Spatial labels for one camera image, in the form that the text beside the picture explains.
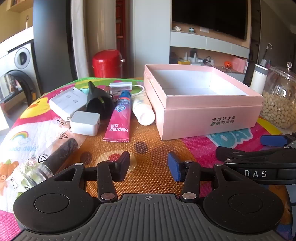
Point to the black television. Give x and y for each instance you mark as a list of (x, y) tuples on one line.
[(208, 14)]

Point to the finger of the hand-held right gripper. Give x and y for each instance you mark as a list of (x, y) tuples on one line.
[(231, 154), (271, 140)]

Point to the pink cardboard box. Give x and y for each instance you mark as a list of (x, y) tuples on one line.
[(208, 115)]

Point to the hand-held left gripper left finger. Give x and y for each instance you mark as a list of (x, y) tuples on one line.
[(122, 166)]

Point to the orange pumpkin toy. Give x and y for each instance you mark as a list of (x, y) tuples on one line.
[(227, 64)]

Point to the clear bag with black item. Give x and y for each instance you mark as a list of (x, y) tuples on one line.
[(55, 155)]

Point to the glass jar of nuts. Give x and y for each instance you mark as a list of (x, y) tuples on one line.
[(279, 104)]

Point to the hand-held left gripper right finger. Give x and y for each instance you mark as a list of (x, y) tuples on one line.
[(174, 166)]

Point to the white thermos cup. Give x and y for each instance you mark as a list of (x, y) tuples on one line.
[(258, 78)]

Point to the white plastic bottle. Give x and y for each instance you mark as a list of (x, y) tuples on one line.
[(143, 111)]

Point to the red round bin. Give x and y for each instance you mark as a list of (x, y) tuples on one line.
[(106, 63)]

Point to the pink paper bag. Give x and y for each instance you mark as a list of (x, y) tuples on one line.
[(239, 64)]

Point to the pink toothpaste tube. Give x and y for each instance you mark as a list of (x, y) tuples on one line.
[(119, 120)]

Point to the small white charger cube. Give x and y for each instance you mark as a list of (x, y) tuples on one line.
[(84, 122)]

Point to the large white power adapter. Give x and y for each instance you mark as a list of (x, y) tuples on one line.
[(66, 99)]

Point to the colourful cartoon play mat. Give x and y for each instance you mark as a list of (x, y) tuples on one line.
[(150, 150)]

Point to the white television cabinet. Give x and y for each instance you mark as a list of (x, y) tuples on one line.
[(208, 42)]

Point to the white router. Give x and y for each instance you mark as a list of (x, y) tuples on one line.
[(191, 58)]

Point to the yellow small box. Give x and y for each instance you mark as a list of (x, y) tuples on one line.
[(183, 62)]

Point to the silver washing machine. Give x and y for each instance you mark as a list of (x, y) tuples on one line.
[(18, 64)]

